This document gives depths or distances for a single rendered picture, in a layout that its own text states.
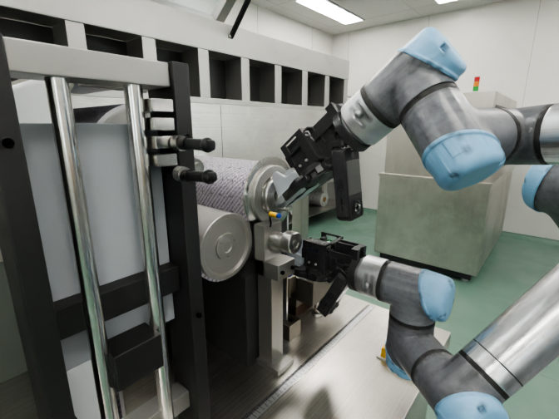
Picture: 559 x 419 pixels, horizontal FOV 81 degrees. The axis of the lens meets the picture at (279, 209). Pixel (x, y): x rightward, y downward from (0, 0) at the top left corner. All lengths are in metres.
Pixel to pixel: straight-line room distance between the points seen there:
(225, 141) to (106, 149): 0.67
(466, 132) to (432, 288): 0.26
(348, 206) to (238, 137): 0.58
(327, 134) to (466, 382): 0.40
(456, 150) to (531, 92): 4.61
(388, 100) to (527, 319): 0.34
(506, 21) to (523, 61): 0.53
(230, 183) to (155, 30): 0.43
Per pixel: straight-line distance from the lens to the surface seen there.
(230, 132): 1.00
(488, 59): 5.11
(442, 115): 0.42
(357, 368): 0.76
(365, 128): 0.48
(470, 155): 0.40
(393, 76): 0.46
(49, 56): 0.31
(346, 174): 0.51
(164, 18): 0.92
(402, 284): 0.59
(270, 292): 0.65
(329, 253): 0.65
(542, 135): 0.50
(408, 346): 0.61
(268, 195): 0.61
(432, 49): 0.45
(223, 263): 0.60
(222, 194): 0.66
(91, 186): 0.35
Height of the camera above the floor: 1.38
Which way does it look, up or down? 14 degrees down
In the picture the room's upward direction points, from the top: straight up
